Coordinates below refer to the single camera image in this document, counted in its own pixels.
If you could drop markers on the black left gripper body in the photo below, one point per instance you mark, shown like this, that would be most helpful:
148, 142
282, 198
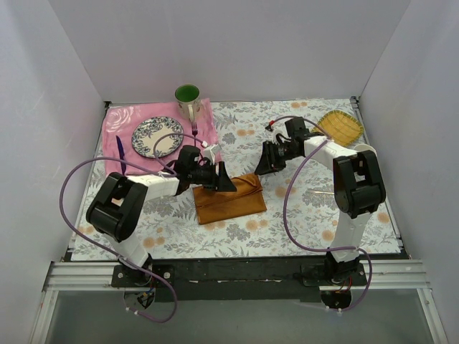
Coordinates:
219, 176

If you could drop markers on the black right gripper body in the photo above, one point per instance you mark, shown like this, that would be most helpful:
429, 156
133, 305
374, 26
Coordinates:
270, 156

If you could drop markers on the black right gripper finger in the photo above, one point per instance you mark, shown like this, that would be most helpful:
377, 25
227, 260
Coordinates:
265, 167
268, 150

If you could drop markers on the orange cloth napkin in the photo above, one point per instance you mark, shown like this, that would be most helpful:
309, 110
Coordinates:
212, 206

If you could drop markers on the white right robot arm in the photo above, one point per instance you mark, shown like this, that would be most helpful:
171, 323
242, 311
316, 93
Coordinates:
358, 190

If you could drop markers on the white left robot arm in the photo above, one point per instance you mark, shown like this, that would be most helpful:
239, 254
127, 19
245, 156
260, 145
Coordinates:
117, 206

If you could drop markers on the green inside floral mug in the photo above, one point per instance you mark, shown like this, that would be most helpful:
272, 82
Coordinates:
189, 102

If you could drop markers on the purple plastic fork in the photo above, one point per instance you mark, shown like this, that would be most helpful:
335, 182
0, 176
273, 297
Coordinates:
194, 131

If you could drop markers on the floral patterned table mat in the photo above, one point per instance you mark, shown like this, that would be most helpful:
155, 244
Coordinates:
296, 220

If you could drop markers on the woven bamboo basket tray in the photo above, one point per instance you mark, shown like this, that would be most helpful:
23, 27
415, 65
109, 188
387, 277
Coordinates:
343, 128

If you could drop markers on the blue floral ceramic plate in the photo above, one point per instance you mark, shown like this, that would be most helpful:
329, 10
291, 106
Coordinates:
162, 132

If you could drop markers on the grey white mug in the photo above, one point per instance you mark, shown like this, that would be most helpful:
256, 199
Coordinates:
365, 147

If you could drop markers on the purple plastic knife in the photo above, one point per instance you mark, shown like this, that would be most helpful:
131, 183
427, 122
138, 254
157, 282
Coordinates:
121, 154

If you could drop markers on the pink cloth placemat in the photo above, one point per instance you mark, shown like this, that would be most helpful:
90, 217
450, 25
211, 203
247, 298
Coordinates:
122, 121

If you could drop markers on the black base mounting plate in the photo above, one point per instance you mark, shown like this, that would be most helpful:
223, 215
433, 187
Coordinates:
279, 278

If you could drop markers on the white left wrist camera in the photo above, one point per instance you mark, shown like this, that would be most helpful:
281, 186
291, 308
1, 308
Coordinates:
211, 152

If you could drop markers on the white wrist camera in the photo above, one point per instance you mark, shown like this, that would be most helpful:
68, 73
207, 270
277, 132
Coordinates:
277, 136
211, 152

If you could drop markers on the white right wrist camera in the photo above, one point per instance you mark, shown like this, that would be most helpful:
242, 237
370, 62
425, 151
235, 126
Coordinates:
277, 136

